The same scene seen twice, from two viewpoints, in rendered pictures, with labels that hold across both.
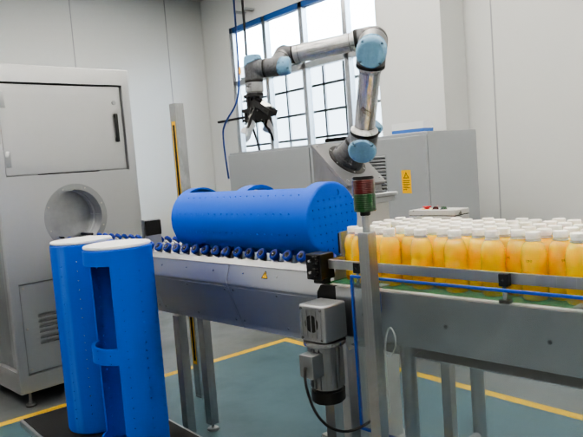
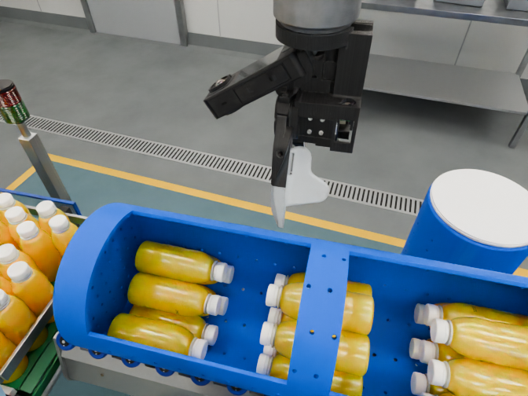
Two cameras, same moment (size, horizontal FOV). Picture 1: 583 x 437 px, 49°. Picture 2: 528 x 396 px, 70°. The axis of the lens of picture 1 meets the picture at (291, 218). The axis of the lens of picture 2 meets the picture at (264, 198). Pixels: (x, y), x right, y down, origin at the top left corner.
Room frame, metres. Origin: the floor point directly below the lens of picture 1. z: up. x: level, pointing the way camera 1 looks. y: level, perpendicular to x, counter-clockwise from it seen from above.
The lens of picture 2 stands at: (2.91, -0.11, 1.73)
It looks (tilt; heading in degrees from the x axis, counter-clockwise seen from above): 45 degrees down; 148
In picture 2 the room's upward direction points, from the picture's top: straight up
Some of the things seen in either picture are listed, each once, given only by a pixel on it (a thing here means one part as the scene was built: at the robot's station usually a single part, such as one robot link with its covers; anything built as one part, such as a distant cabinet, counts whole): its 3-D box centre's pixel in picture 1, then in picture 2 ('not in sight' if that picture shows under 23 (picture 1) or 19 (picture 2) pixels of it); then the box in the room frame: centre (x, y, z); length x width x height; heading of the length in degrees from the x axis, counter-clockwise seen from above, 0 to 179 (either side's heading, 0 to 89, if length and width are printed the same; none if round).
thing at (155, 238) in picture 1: (152, 233); not in sight; (3.28, 0.72, 1.00); 0.10 x 0.04 x 0.15; 134
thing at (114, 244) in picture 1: (116, 244); (485, 204); (2.64, 0.74, 1.03); 0.28 x 0.28 x 0.01
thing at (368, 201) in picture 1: (364, 202); (12, 109); (1.79, -0.21, 1.18); 0.06 x 0.06 x 0.05
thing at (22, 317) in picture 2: not in sight; (16, 320); (2.30, -0.35, 0.98); 0.07 x 0.07 x 0.17
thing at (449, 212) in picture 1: (439, 221); not in sight; (2.37, -0.55, 1.05); 0.20 x 0.10 x 0.10; 44
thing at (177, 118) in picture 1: (189, 252); not in sight; (3.62, 0.60, 0.85); 0.06 x 0.06 x 1.70; 44
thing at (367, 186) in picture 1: (363, 186); (5, 94); (1.79, -0.21, 1.23); 0.06 x 0.06 x 0.04
